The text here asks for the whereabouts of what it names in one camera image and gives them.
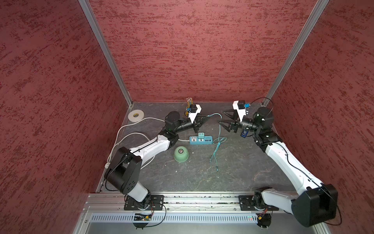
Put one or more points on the white tape roll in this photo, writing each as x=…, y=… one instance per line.
x=136, y=116

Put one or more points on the teal usb charger cube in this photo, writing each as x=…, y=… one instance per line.
x=201, y=135

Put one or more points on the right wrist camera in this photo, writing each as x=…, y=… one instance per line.
x=241, y=107

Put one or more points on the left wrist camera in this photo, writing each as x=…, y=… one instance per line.
x=195, y=109

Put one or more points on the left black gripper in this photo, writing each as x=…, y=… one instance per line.
x=198, y=124

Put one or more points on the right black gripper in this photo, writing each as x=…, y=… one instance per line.
x=231, y=125

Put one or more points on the teal power strip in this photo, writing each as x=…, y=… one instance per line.
x=206, y=140

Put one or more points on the blue black handheld device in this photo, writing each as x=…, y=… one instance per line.
x=244, y=133

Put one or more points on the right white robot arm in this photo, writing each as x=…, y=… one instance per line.
x=314, y=202

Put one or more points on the pencils bundle in bucket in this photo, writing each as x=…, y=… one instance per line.
x=189, y=103

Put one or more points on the yellow metal bucket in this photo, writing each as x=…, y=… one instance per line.
x=187, y=112

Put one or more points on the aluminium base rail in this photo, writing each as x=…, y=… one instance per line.
x=185, y=213

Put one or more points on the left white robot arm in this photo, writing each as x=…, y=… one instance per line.
x=125, y=166

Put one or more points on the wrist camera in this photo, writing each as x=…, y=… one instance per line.
x=241, y=107
x=195, y=109

